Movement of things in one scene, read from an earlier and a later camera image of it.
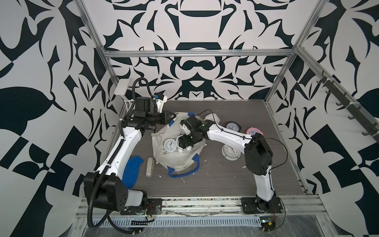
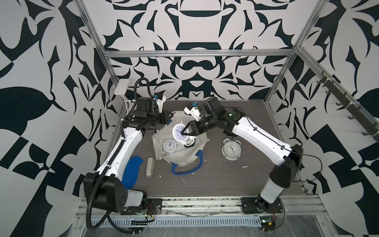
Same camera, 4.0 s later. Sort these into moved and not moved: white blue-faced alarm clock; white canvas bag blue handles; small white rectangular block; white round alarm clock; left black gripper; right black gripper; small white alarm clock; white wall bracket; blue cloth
Moved: white canvas bag blue handles; right black gripper; white blue-faced alarm clock
Not moved: white round alarm clock; white wall bracket; blue cloth; small white rectangular block; small white alarm clock; left black gripper
